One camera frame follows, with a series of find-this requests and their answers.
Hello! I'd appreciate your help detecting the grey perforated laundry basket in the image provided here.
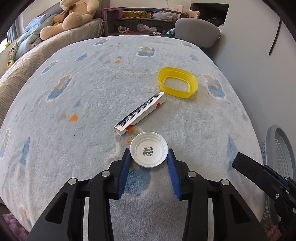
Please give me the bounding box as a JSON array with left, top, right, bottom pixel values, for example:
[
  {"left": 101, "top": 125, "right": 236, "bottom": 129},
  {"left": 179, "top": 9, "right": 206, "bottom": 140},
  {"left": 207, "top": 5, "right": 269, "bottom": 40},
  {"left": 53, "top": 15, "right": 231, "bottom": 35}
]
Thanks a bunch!
[{"left": 260, "top": 124, "right": 296, "bottom": 220}]

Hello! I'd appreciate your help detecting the light blue fleece blanket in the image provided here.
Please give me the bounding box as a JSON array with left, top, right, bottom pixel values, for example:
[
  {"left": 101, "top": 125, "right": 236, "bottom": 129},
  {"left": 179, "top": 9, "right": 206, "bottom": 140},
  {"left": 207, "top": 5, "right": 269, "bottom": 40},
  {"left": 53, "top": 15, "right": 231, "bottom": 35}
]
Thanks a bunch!
[{"left": 1, "top": 36, "right": 264, "bottom": 240}]

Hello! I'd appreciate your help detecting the blue patterned pillow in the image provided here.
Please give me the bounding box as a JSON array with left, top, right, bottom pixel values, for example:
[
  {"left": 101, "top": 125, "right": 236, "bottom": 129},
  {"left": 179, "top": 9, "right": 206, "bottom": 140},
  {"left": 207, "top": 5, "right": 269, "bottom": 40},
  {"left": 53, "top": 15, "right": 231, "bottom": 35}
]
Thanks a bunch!
[{"left": 23, "top": 13, "right": 56, "bottom": 34}]

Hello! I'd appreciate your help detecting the purple fluffy cloth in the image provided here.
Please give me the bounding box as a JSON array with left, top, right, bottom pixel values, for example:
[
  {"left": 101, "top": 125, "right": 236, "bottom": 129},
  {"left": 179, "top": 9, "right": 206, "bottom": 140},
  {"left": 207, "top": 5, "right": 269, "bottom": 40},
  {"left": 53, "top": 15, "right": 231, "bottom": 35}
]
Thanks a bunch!
[{"left": 3, "top": 213, "right": 29, "bottom": 241}]

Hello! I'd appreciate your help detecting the beige checkered bed sheet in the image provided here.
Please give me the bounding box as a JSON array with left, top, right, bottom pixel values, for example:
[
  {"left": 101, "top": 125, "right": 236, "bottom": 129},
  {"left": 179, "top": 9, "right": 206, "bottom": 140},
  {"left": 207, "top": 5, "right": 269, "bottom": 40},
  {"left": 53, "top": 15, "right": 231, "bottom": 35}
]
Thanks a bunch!
[{"left": 1, "top": 18, "right": 104, "bottom": 123}]

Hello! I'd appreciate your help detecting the pink plastic bag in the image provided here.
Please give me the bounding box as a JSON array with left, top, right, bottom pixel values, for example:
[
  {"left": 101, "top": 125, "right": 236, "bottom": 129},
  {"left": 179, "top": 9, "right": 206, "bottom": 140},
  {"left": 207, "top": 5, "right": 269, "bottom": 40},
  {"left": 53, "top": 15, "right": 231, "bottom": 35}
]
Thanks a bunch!
[{"left": 137, "top": 24, "right": 158, "bottom": 34}]

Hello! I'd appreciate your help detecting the small green plush doll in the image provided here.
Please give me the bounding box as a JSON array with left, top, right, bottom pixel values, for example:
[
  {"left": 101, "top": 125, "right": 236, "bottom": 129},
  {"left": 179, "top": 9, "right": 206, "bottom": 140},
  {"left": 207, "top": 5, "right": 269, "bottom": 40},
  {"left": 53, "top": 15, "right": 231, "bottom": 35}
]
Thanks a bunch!
[{"left": 6, "top": 42, "right": 18, "bottom": 69}]

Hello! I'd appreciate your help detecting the small playing card box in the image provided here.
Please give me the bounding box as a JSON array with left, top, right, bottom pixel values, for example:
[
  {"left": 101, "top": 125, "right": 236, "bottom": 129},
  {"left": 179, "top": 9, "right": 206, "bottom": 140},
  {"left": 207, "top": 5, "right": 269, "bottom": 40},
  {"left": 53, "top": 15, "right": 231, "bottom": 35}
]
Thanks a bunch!
[{"left": 114, "top": 92, "right": 165, "bottom": 136}]

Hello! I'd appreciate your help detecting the white round plastic lid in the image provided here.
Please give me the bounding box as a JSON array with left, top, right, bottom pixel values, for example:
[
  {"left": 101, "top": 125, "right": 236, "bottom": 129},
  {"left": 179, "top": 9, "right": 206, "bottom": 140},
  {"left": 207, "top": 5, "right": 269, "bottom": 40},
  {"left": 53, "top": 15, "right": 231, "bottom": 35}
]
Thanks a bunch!
[{"left": 130, "top": 132, "right": 168, "bottom": 168}]

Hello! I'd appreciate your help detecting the grey bedside shelf unit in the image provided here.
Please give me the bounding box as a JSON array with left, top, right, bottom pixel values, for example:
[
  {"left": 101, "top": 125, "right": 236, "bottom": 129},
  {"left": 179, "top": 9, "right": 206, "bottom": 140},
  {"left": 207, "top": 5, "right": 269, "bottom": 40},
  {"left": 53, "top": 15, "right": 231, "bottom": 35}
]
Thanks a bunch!
[{"left": 103, "top": 7, "right": 189, "bottom": 36}]

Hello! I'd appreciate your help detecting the large beige teddy bear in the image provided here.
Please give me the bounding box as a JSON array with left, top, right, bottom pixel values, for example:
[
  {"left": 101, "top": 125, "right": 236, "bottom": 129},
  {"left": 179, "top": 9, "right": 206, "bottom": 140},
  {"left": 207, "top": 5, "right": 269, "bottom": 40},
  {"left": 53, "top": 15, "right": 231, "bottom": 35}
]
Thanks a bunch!
[{"left": 40, "top": 0, "right": 99, "bottom": 41}]

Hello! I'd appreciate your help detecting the yellow plastic oval ring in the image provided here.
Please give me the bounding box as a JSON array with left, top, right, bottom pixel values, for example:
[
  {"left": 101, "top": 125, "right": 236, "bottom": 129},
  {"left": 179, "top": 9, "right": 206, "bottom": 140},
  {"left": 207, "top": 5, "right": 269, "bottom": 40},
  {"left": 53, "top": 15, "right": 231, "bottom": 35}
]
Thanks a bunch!
[{"left": 157, "top": 67, "right": 199, "bottom": 100}]

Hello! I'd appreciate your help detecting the grey chair backrest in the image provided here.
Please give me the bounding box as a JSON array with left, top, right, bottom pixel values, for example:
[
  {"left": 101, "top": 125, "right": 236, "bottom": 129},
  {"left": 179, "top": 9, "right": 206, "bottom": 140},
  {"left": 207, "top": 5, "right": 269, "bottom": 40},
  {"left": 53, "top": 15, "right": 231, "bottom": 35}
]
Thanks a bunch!
[{"left": 175, "top": 18, "right": 221, "bottom": 48}]

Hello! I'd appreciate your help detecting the pink storage box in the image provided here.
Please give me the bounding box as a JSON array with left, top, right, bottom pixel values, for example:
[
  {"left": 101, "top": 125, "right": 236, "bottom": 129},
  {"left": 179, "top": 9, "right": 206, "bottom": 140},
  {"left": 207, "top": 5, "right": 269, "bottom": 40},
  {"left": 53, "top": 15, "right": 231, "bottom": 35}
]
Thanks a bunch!
[{"left": 102, "top": 6, "right": 126, "bottom": 20}]

